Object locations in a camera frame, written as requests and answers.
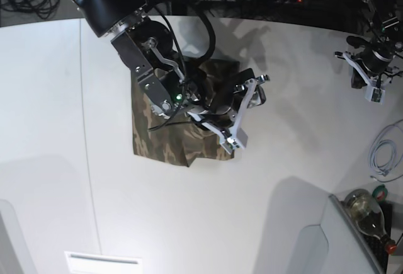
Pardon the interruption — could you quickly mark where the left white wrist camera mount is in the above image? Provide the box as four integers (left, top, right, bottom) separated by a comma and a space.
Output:
334, 50, 402, 104

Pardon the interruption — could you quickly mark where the clear plastic bottle red cap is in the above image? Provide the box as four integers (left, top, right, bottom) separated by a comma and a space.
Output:
344, 189, 397, 254

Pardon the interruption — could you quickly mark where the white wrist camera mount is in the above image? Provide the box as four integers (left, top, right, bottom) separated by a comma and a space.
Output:
187, 74, 270, 154
334, 50, 402, 104

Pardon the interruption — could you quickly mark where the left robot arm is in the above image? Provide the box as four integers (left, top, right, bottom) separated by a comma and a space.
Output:
346, 0, 402, 89

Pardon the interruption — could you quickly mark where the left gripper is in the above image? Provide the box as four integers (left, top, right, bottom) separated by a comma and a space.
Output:
346, 36, 402, 89

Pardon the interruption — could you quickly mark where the camouflage t-shirt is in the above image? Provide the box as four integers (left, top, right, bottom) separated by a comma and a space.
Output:
131, 73, 234, 167

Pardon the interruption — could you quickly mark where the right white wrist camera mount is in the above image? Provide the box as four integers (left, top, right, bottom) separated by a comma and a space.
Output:
187, 74, 270, 154

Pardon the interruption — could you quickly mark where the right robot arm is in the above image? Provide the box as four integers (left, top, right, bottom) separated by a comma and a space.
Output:
71, 0, 269, 132

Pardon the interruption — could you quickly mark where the light blue coiled cable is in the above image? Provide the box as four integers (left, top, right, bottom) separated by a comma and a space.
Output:
368, 119, 403, 183

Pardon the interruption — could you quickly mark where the green tape roll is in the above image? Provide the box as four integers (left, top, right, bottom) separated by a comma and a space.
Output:
372, 184, 389, 202

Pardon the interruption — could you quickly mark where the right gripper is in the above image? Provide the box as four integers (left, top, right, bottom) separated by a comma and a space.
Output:
190, 69, 266, 126

